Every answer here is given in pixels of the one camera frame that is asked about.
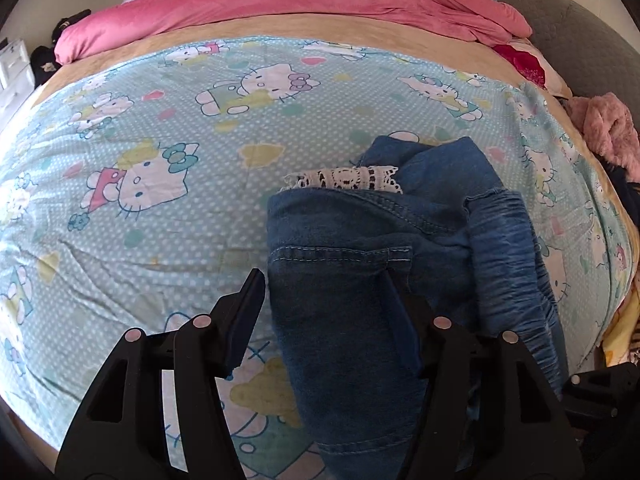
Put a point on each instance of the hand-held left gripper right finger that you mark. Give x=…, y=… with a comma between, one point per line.
x=402, y=322

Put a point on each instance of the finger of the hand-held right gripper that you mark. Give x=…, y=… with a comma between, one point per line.
x=600, y=385

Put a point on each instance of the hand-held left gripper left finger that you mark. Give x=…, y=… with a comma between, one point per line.
x=245, y=312

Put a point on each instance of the blue denim pants lace hem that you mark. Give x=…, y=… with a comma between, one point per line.
x=340, y=260

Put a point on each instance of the yellow cloth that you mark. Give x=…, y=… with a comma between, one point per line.
x=620, y=325

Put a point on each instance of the dark cloth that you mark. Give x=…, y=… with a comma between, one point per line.
x=625, y=185

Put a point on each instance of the blue cat print blanket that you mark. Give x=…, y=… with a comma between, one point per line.
x=150, y=110

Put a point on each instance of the pink fluffy cloth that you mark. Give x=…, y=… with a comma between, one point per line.
x=607, y=125

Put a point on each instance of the red floral pillow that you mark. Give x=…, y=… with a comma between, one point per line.
x=525, y=60

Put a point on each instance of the black fabric item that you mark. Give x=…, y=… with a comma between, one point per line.
x=45, y=65

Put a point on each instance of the white drawer cabinet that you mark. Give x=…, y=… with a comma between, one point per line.
x=12, y=67

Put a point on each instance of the black bag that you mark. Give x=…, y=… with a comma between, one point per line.
x=70, y=22

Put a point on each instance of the grey padded headboard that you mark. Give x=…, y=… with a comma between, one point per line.
x=565, y=20

